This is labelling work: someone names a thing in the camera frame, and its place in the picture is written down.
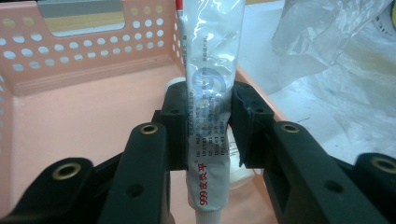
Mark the white ointment tube red print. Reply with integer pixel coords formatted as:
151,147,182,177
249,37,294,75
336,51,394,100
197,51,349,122
174,0,247,224

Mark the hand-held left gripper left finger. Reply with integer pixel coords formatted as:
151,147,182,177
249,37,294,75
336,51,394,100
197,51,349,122
97,83,190,224

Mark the clear plastic bag yellow smiley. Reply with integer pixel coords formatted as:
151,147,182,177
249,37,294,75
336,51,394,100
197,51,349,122
246,0,396,166

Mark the pink perforated plastic basket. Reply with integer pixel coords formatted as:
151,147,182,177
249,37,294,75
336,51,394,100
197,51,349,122
0,0,281,224

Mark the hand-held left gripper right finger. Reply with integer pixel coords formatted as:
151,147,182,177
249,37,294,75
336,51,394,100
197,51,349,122
229,81,390,224

